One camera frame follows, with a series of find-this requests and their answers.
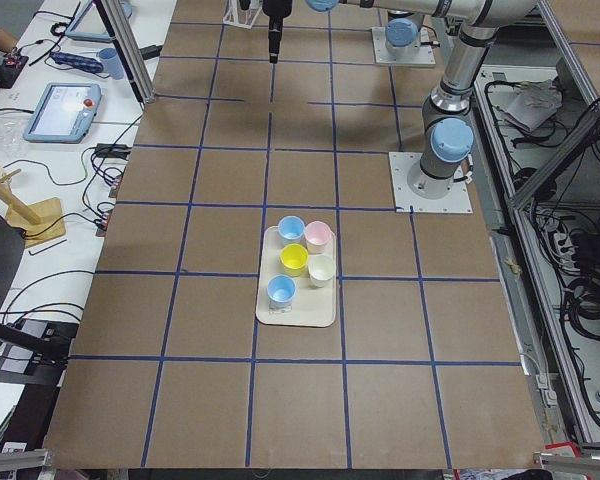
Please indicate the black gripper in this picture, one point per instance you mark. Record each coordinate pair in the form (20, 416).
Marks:
(275, 11)

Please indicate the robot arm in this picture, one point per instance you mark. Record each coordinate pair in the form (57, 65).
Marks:
(449, 139)
(403, 29)

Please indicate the blue cup on desk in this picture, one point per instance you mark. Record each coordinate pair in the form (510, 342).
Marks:
(111, 62)

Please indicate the blue cup far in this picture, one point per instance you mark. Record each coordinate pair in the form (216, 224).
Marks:
(291, 229)

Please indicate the pink plastic cup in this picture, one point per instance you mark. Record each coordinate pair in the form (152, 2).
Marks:
(317, 235)

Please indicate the yellow plastic cup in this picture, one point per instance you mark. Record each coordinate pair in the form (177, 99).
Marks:
(294, 259)

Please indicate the cream white plastic cup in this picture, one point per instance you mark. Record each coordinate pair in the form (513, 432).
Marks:
(321, 269)

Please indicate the blue cup near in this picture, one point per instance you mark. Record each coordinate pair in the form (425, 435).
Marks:
(281, 291)

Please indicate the teach pendant far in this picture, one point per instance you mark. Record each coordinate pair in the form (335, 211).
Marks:
(88, 26)

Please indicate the teach pendant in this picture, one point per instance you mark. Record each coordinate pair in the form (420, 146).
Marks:
(88, 26)
(64, 113)

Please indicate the teach pendant near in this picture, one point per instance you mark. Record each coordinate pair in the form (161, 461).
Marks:
(64, 113)

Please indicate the wooden stand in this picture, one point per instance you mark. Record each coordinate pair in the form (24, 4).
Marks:
(41, 221)

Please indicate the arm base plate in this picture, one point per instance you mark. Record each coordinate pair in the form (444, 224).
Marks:
(418, 54)
(415, 192)

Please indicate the aluminium frame post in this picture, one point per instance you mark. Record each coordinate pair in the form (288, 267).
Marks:
(121, 35)

